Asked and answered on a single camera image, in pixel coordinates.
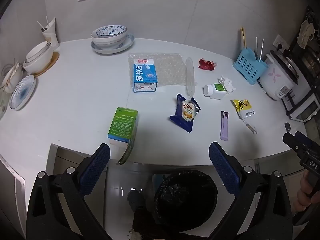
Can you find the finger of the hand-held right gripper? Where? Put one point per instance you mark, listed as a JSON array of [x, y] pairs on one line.
[[308, 143], [293, 143]]

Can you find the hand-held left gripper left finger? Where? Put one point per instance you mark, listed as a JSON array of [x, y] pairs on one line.
[[96, 170]]

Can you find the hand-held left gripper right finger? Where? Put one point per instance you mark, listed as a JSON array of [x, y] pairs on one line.
[[222, 167]]

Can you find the waste bin with black bag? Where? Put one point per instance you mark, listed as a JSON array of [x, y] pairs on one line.
[[186, 200]]

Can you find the white pill bottle green label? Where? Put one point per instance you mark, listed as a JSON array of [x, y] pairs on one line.
[[217, 91]]

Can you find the red mesh net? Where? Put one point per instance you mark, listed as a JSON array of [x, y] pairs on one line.
[[206, 64]]

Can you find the blue and white milk carton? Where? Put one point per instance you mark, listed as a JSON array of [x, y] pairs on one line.
[[143, 73]]

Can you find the clear bubble wrap sheet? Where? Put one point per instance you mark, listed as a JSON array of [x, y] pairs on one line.
[[170, 67]]

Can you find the person's right hand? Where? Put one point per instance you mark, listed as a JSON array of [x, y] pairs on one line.
[[302, 195]]

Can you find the small black object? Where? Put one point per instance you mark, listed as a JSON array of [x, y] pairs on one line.
[[288, 126]]

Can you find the purple sachet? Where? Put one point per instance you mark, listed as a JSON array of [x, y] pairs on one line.
[[224, 126]]

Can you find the white countertop oven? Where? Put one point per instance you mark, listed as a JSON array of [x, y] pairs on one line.
[[303, 100]]

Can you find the green cardboard box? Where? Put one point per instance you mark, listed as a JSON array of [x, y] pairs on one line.
[[123, 123]]

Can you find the yellow and white snack wrapper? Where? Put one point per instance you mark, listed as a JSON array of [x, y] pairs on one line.
[[241, 107]]

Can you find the white rice cooker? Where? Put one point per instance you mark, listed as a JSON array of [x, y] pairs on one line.
[[277, 80]]

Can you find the dark blue cookie packet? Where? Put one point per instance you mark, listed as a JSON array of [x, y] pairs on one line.
[[186, 112]]

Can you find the crumpled white tissue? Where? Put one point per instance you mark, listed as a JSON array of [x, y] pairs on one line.
[[228, 82]]

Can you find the white base cabinet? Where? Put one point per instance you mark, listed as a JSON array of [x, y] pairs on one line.
[[12, 192]]

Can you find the light blue utensil basket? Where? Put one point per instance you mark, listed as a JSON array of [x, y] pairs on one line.
[[248, 66]]

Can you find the clear plastic tube bag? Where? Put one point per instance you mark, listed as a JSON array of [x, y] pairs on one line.
[[190, 77]]

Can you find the blue striped plate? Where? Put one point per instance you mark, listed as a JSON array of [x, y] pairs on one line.
[[22, 92]]

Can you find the beige hanging cloth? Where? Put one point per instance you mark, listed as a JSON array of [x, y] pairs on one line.
[[306, 31]]

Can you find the wooden chopstick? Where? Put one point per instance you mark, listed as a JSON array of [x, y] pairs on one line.
[[242, 37]]

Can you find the wooden coaster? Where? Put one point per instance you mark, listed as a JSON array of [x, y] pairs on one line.
[[53, 60]]

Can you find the white bowl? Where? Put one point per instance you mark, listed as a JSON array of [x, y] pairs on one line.
[[38, 52], [40, 65]]

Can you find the blue patterned bowl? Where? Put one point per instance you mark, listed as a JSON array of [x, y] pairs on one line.
[[110, 42], [111, 31]]

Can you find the white cup with straws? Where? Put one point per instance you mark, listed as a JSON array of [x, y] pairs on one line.
[[51, 36]]

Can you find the white stick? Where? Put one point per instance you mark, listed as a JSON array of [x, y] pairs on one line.
[[47, 21], [41, 25]]

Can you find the wall socket with black plug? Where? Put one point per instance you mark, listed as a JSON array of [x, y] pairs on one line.
[[281, 43]]

